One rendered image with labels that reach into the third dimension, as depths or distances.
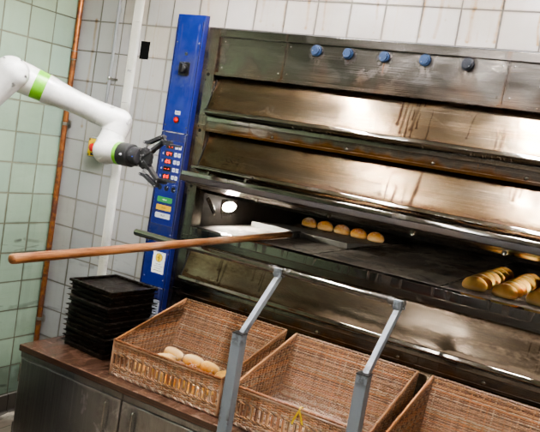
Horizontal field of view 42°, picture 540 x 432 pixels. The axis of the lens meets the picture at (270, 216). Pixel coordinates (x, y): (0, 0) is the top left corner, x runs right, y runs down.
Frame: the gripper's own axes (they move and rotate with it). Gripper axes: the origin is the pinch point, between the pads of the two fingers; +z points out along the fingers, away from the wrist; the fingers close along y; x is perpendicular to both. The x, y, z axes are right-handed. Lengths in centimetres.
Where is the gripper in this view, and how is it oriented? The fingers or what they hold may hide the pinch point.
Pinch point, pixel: (174, 164)
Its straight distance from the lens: 271.7
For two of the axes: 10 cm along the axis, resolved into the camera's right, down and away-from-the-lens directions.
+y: -1.6, 9.8, 1.0
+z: 8.5, 1.9, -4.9
